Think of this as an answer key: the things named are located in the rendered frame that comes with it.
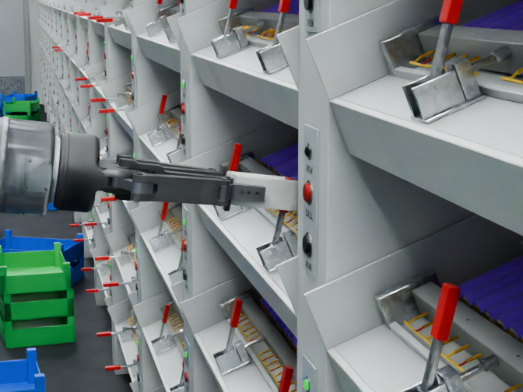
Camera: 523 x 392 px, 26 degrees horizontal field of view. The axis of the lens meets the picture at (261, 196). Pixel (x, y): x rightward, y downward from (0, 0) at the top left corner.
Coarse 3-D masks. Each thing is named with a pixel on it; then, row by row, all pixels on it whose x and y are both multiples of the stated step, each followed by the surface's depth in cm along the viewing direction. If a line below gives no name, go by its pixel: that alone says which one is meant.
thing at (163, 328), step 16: (144, 304) 230; (160, 304) 231; (144, 320) 231; (160, 320) 231; (176, 320) 223; (160, 336) 213; (176, 336) 216; (160, 352) 213; (176, 352) 210; (160, 368) 206; (176, 368) 203; (176, 384) 195
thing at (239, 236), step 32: (288, 128) 158; (192, 160) 156; (224, 160) 157; (256, 160) 158; (224, 224) 137; (256, 224) 131; (256, 256) 120; (256, 288) 123; (288, 288) 98; (288, 320) 107
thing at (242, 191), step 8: (232, 184) 109; (240, 184) 110; (248, 184) 110; (224, 192) 107; (232, 192) 109; (240, 192) 110; (248, 192) 110; (256, 192) 110; (264, 192) 110; (248, 200) 110; (256, 200) 110; (264, 200) 110
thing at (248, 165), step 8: (240, 160) 155; (248, 160) 153; (240, 168) 155; (248, 168) 149; (256, 168) 147; (264, 168) 145; (288, 216) 125; (296, 216) 123; (288, 224) 123; (296, 224) 121; (296, 232) 119
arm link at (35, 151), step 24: (0, 120) 105; (24, 120) 106; (0, 144) 103; (24, 144) 103; (48, 144) 104; (0, 168) 102; (24, 168) 103; (48, 168) 104; (0, 192) 103; (24, 192) 103; (48, 192) 104
